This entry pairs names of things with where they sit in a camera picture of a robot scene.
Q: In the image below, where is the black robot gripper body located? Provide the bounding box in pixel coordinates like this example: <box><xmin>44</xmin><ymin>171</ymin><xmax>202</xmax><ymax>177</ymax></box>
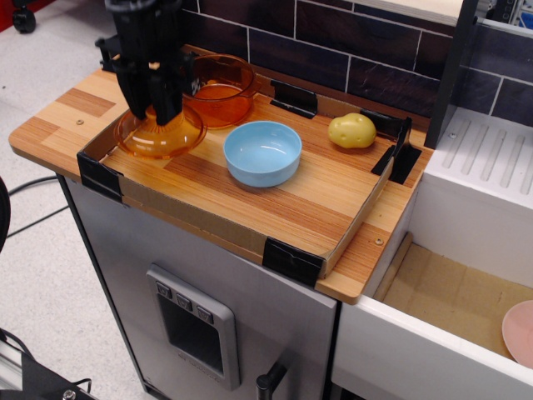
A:
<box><xmin>95</xmin><ymin>1</ymin><xmax>198</xmax><ymax>83</ymax></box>

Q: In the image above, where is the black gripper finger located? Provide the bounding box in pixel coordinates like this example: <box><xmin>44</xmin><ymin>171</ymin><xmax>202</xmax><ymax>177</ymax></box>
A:
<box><xmin>148</xmin><ymin>68</ymin><xmax>184</xmax><ymax>126</ymax></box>
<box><xmin>116</xmin><ymin>69</ymin><xmax>152</xmax><ymax>120</ymax></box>

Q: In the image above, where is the orange transparent pot lid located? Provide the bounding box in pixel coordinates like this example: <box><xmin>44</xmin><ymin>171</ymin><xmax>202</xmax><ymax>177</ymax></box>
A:
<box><xmin>113</xmin><ymin>106</ymin><xmax>207</xmax><ymax>160</ymax></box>

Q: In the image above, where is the orange transparent pot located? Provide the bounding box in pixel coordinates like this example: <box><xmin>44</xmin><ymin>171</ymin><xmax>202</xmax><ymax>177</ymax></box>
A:
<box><xmin>183</xmin><ymin>54</ymin><xmax>261</xmax><ymax>129</ymax></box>

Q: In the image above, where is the cardboard fence with black tape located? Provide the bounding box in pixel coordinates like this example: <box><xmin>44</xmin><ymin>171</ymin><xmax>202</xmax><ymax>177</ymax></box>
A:
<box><xmin>77</xmin><ymin>67</ymin><xmax>429</xmax><ymax>303</ymax></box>

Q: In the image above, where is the light blue bowl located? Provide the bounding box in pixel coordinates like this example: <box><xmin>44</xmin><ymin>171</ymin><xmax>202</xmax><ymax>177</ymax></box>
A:
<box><xmin>223</xmin><ymin>121</ymin><xmax>302</xmax><ymax>188</ymax></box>

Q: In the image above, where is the black caster wheel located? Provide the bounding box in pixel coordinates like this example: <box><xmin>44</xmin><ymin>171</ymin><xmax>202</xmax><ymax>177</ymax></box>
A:
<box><xmin>12</xmin><ymin>0</ymin><xmax>37</xmax><ymax>34</ymax></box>

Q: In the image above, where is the yellow toy potato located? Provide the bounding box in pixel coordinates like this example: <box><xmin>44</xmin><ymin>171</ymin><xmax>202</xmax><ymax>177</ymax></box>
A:
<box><xmin>327</xmin><ymin>112</ymin><xmax>376</xmax><ymax>149</ymax></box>

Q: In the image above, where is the grey toy dishwasher cabinet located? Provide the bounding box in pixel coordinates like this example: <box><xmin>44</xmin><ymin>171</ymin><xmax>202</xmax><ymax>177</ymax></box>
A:
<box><xmin>61</xmin><ymin>178</ymin><xmax>337</xmax><ymax>399</ymax></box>

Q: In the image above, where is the white toy sink unit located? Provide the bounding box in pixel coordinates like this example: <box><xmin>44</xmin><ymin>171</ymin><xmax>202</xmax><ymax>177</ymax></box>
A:
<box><xmin>331</xmin><ymin>108</ymin><xmax>532</xmax><ymax>399</ymax></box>

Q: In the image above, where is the pink plate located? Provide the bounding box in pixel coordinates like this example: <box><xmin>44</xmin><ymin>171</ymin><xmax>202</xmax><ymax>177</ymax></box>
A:
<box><xmin>501</xmin><ymin>300</ymin><xmax>533</xmax><ymax>368</ymax></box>

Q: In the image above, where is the black floor cable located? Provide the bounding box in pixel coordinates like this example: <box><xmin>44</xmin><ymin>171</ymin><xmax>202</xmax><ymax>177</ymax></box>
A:
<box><xmin>6</xmin><ymin>175</ymin><xmax>70</xmax><ymax>238</ymax></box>

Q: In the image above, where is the black dishwasher door handle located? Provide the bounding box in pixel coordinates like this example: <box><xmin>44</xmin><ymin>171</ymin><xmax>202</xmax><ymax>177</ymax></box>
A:
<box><xmin>256</xmin><ymin>362</ymin><xmax>287</xmax><ymax>400</ymax></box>

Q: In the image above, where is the black equipment with cables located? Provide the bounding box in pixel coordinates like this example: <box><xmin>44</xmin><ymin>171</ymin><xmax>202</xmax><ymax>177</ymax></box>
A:
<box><xmin>1</xmin><ymin>329</ymin><xmax>95</xmax><ymax>400</ymax></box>

